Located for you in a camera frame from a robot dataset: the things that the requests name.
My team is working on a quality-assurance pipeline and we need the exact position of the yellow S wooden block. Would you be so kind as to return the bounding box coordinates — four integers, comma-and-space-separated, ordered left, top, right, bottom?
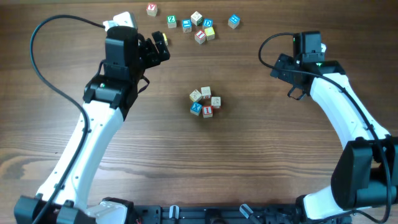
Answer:
162, 34, 169, 46

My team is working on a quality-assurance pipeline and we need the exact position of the plain animal wooden block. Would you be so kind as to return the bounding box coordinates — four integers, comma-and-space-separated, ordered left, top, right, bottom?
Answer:
191, 11, 203, 26

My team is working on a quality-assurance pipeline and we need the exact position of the green edged picture block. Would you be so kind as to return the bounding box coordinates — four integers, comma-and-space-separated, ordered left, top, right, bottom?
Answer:
189, 90, 203, 103

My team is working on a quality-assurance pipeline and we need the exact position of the number 2 wooden block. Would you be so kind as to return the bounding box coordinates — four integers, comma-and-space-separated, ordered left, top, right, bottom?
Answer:
201, 86, 211, 99

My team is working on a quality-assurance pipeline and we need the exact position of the blue X wooden block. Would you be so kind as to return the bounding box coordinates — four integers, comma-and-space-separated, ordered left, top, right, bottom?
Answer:
190, 102, 202, 116

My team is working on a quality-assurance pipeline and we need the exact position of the red edged animal block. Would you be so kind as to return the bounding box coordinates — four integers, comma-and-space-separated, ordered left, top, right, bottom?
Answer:
211, 96, 221, 109

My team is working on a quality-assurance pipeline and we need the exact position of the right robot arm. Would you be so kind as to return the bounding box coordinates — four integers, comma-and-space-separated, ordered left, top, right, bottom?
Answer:
270, 31, 397, 223

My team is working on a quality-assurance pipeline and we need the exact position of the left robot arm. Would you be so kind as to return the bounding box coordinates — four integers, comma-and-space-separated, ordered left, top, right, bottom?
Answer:
14, 26, 170, 223

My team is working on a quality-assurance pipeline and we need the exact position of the green Z wooden block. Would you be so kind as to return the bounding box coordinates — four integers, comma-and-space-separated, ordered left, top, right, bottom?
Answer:
167, 15, 177, 29

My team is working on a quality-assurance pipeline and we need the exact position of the blue L wooden block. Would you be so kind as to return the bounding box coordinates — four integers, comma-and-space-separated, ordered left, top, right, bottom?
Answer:
182, 19, 192, 33

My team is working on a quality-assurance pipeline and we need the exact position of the red I wooden block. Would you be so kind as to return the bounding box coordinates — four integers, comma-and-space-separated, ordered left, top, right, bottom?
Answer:
195, 30, 206, 44

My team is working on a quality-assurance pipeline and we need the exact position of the red letter wooden block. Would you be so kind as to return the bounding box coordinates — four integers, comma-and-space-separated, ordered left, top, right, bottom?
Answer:
146, 3, 158, 17

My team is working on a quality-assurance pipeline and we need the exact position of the yellow C wooden block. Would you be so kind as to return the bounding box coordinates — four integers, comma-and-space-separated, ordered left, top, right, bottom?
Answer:
204, 27, 215, 41

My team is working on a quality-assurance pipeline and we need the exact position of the blue D wooden block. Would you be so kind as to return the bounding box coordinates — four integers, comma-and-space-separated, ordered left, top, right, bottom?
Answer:
202, 18, 213, 29

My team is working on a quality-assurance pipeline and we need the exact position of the blue H wooden block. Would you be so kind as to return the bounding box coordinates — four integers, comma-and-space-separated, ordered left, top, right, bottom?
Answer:
228, 14, 240, 29

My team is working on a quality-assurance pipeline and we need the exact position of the right black cable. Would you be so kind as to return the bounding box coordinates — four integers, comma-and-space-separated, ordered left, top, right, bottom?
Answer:
258, 32, 392, 224

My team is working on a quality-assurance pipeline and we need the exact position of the black cable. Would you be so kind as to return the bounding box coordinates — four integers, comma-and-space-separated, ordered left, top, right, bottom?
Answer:
29, 14, 106, 224
258, 32, 392, 224

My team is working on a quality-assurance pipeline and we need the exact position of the left black cable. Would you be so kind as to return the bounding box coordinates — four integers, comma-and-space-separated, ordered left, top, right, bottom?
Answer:
29, 14, 106, 224

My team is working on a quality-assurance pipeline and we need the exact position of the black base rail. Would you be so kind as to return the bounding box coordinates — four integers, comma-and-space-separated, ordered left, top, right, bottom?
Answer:
74, 202, 352, 224

